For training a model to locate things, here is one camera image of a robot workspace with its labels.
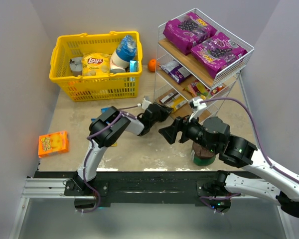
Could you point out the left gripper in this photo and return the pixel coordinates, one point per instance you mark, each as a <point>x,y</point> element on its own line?
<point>160,111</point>

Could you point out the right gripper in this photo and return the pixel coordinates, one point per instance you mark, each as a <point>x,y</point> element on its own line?
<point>179,129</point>

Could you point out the brown chocolate bar wrapper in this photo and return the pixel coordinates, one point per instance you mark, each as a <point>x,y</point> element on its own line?
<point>168,97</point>

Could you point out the Fox's fruits candy bag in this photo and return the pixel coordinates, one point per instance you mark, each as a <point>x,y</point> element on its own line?
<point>196,88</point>

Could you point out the dark purple candy bag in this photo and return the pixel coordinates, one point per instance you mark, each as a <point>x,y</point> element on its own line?
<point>176,71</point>

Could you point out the blue small snack packet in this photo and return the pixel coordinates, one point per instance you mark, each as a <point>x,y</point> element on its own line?
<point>105,109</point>

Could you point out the purple grape candy bag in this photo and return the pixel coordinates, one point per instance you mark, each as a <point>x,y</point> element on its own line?
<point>217,52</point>
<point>189,32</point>

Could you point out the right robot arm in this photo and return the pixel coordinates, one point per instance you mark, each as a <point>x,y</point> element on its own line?
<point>273,182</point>

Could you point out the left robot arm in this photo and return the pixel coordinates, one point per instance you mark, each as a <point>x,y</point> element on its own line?
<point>106,129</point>

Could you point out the green brown tin can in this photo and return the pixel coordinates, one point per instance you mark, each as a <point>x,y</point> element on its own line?
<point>201,156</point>

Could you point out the yellow plastic shopping basket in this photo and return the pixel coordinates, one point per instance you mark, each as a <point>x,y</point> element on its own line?
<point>88,88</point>

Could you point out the orange fruit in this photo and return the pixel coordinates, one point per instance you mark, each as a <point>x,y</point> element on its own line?
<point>152,64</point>

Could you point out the teal foil box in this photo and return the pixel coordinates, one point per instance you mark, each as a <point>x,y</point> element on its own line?
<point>134,66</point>

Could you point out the blue white wrapped roll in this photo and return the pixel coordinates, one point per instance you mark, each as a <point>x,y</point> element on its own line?
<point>123,54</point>

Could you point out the yellow Lays chips bag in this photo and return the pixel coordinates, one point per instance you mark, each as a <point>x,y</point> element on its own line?
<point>96,64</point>

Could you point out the grey crumpled paper cups pack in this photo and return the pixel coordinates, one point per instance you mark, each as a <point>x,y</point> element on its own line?
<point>75,65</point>

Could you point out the orange snack box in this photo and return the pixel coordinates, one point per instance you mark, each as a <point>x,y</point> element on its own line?
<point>53,143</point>

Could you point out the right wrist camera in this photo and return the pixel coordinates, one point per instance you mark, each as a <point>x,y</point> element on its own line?
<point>197,106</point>

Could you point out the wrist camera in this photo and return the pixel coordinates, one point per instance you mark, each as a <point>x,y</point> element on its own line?
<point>145,103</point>
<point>197,106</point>

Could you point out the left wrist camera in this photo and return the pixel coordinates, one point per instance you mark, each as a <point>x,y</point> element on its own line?
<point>145,103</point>

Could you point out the white wire wooden shelf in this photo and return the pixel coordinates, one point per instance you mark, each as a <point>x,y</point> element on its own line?
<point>165,85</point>

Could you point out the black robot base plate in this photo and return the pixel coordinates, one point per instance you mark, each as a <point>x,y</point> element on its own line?
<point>163,187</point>

